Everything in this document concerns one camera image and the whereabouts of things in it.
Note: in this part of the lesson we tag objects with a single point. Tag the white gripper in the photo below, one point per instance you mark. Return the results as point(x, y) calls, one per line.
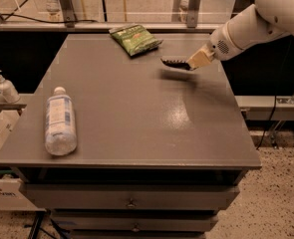
point(220, 45)

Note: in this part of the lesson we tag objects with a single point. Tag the black rxbar chocolate bar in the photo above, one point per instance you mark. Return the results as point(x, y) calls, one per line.
point(179, 64)

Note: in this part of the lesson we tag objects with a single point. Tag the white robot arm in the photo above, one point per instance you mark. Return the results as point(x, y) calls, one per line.
point(262, 22)

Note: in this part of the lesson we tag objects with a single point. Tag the blue plastic water bottle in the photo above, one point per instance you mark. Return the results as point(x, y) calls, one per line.
point(60, 126)

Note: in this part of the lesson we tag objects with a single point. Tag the white pump dispenser bottle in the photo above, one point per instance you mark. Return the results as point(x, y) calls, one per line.
point(8, 90)

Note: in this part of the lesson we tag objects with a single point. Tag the green chip bag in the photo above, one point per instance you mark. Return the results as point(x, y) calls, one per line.
point(135, 39)

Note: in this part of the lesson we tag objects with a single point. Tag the grey drawer cabinet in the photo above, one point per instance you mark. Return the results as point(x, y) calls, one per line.
point(138, 123)

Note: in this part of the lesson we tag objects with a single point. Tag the top grey drawer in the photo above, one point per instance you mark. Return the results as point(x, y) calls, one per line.
point(130, 197)

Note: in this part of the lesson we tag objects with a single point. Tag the grey drawer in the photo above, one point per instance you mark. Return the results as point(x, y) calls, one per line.
point(130, 197)
point(136, 221)

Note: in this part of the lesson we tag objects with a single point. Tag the middle grey drawer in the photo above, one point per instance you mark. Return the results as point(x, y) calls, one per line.
point(136, 221)

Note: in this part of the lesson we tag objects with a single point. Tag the white lower box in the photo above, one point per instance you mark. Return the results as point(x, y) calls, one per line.
point(11, 199)

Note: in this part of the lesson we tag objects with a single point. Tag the metal frame post right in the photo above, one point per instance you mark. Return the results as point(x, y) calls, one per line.
point(192, 13)

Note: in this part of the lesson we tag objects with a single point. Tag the metal frame post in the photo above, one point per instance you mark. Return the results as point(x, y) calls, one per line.
point(68, 13)
point(192, 13)

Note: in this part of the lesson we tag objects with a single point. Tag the metal frame post left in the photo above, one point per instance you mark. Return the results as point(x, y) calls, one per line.
point(68, 13)

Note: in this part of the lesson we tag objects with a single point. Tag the horizontal metal rail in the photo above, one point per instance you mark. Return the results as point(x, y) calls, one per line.
point(103, 27)

